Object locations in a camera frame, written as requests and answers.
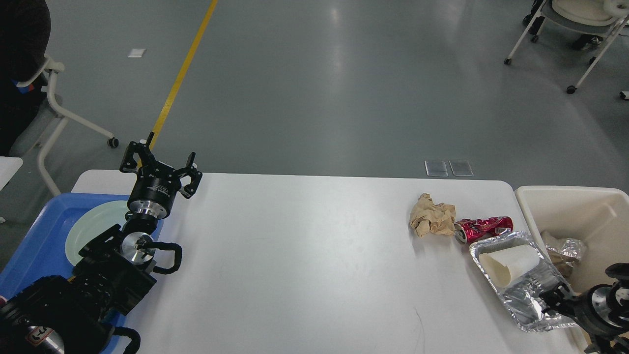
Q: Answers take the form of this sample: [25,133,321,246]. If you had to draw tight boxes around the white office chair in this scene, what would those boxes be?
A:
[9,54,119,196]
[504,0,629,94]

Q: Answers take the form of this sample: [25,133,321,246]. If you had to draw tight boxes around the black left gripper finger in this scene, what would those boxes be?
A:
[173,151,203,199]
[120,132,159,177]

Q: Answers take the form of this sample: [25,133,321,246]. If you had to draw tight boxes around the person's feet under chair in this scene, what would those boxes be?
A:
[522,0,604,50]

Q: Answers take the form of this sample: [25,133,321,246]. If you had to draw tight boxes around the crushed red soda can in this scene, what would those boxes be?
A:
[454,216,514,245]

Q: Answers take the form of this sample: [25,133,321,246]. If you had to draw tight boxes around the floor socket plate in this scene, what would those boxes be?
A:
[449,160,474,177]
[424,160,449,177]

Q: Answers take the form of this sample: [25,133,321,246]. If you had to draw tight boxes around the white paper on floor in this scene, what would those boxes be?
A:
[127,48,146,59]

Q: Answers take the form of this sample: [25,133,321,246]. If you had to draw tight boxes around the white office chair left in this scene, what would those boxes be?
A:
[9,54,119,196]

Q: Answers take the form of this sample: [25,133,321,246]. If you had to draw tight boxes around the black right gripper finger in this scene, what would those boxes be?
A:
[539,284,575,320]

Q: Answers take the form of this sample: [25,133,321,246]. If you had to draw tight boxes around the green plate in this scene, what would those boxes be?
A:
[65,200,129,266]

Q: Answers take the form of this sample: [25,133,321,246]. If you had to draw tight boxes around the floor socket plate left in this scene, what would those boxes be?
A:
[424,160,449,177]

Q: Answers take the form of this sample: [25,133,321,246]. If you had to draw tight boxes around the crumpled brown paper ball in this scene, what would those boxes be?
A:
[409,193,457,238]

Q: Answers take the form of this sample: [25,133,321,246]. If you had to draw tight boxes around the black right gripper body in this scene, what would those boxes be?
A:
[565,291,606,338]

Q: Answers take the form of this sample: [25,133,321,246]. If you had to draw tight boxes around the clear plastic bottle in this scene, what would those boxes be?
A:
[469,232,576,332]

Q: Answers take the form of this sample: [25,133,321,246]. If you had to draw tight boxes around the floor socket plate right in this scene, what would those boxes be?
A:
[449,160,474,177]

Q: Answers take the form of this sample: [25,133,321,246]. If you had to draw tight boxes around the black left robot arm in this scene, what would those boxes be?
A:
[1,132,202,354]

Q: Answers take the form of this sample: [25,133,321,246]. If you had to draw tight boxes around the white office chair right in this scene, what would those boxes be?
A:
[504,0,629,94]

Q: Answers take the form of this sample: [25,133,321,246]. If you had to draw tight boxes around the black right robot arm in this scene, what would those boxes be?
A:
[540,264,629,354]

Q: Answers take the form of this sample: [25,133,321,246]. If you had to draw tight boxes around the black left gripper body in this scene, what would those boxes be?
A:
[127,175,182,219]

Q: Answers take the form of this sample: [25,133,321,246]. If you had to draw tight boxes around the beige plastic bin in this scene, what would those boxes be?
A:
[514,185,629,354]

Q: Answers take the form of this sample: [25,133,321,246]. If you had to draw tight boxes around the blue plastic tray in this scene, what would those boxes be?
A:
[1,193,161,354]

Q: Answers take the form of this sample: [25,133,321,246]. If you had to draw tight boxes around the aluminium foil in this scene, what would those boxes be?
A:
[541,231,587,279]

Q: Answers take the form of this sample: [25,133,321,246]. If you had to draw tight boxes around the white paper cup lying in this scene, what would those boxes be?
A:
[479,244,541,288]

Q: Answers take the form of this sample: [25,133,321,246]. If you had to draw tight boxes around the person in dark clothes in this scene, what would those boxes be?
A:
[0,0,51,157]

